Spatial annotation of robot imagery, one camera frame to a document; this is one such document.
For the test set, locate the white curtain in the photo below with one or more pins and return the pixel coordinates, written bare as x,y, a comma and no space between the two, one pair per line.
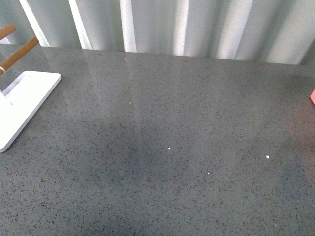
276,31

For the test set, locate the lower wooden rack rod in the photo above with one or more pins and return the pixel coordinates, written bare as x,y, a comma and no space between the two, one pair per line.
9,62

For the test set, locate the wooden rack rod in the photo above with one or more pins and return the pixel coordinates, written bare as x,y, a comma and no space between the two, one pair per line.
9,62
7,30

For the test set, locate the pink plastic bin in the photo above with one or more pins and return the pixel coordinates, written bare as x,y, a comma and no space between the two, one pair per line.
312,97

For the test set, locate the upper wooden rack rod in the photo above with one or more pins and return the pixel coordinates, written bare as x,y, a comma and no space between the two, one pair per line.
7,30

